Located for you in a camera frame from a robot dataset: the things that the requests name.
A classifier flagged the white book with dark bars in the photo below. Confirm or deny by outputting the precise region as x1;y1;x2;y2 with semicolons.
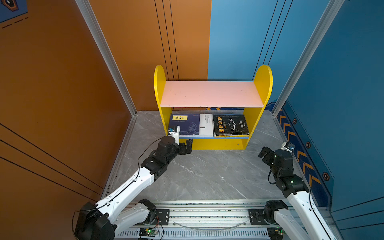
179;114;214;138

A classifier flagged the black book yellow title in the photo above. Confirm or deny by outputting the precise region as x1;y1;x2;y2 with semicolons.
213;114;249;137

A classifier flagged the yellow cartoon cover book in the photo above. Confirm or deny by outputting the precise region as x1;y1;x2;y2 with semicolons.
214;135;249;139

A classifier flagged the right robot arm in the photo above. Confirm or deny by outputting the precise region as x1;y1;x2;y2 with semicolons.
258;142;337;240

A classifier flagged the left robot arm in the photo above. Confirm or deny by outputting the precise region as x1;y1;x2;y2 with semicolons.
72;136;193;240

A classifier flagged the yellow pink blue bookshelf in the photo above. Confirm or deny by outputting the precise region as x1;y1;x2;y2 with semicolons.
154;65;273;150

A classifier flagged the right green circuit board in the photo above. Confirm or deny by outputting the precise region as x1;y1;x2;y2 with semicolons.
267;228;285;240

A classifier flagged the green circuit board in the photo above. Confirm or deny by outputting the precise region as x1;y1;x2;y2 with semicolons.
267;228;285;240
139;228;159;239

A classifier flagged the left green circuit board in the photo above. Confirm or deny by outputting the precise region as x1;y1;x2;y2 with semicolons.
139;228;159;239

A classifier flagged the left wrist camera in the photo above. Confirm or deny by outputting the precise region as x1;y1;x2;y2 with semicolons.
168;126;180;144

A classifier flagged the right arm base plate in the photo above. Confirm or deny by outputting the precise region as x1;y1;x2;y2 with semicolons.
248;209;278;226

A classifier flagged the aluminium front rail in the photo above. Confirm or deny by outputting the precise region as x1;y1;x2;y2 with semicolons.
78;199;344;240

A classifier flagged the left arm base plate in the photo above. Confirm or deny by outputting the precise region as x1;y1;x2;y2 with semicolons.
141;209;170;226

